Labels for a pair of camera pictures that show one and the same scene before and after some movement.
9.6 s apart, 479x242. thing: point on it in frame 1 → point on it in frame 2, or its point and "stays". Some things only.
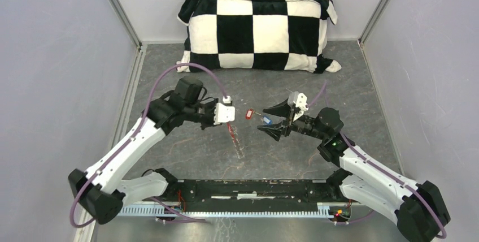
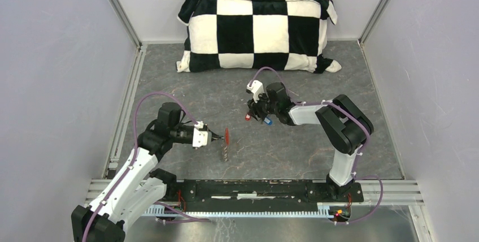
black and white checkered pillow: x=230 y=31 stays
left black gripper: x=213 y=104 → x=215 y=136
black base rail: x=252 y=195 stays
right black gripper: x=281 y=109 → x=254 y=107
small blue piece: x=266 y=120 stays
